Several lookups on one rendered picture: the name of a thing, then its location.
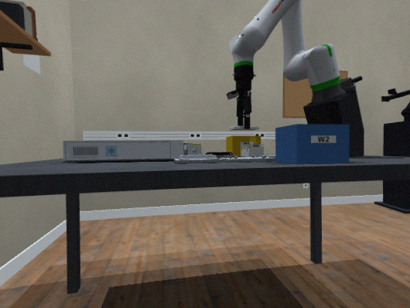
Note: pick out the yellow waste bin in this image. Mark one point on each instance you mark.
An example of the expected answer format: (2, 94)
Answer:
(234, 142)

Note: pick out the blue box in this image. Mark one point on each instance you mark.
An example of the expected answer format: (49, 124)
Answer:
(312, 144)

